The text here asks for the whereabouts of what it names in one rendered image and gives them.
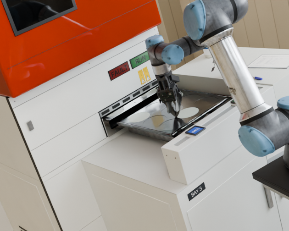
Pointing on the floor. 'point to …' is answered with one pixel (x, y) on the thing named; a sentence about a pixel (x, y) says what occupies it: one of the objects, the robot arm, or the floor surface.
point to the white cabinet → (194, 200)
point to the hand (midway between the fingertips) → (175, 112)
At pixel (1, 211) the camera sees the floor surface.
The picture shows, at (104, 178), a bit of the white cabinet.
